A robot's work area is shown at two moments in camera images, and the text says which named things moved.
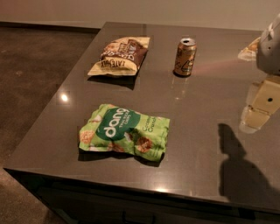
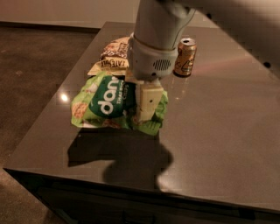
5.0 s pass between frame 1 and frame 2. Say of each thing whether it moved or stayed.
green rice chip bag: moved
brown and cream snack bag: stayed
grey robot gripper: moved
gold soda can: stayed
